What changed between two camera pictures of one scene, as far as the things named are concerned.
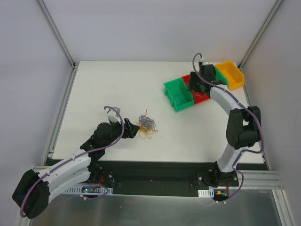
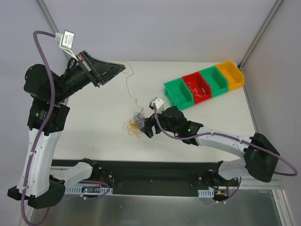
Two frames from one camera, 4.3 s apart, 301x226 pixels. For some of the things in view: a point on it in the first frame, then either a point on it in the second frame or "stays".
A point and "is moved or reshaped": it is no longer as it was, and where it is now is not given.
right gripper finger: x=194 y=84 to x=147 y=129
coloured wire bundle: x=146 y=126 is moved or reshaped
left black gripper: x=126 y=128 to x=89 y=69
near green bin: x=178 y=94 stays
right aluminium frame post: x=260 y=34 stays
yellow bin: x=235 y=78 stays
